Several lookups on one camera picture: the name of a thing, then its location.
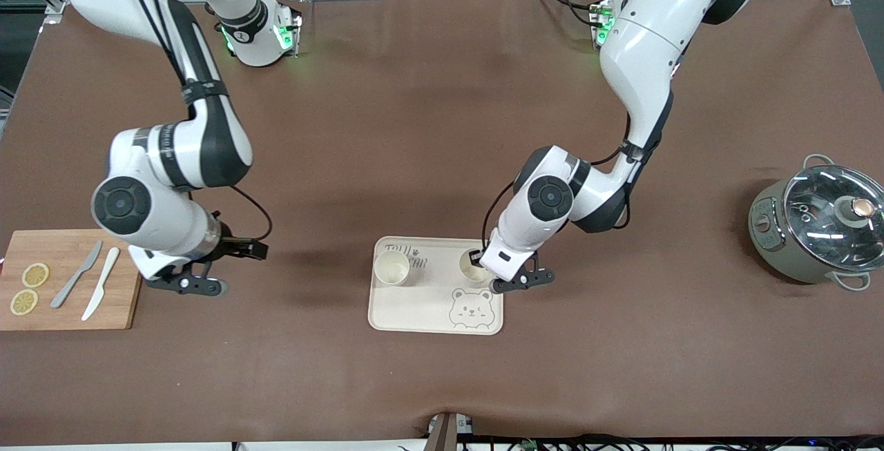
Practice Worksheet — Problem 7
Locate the grey plastic knife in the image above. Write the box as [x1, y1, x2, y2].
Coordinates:
[50, 240, 104, 309]

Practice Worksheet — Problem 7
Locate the bamboo cutting board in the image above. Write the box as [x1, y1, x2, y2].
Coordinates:
[0, 229, 144, 332]

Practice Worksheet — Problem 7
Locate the white plastic knife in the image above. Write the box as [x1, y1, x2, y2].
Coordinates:
[81, 247, 121, 322]

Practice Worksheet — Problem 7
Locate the white paper cup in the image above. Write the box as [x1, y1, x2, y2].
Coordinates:
[459, 247, 494, 283]
[374, 249, 411, 287]

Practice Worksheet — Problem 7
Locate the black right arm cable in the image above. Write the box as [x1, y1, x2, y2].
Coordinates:
[117, 0, 272, 241]

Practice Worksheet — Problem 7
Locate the brown table cover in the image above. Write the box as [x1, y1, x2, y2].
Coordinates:
[0, 0, 884, 446]

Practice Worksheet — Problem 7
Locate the cream bear print tray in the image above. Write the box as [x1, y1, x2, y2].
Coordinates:
[367, 236, 505, 336]

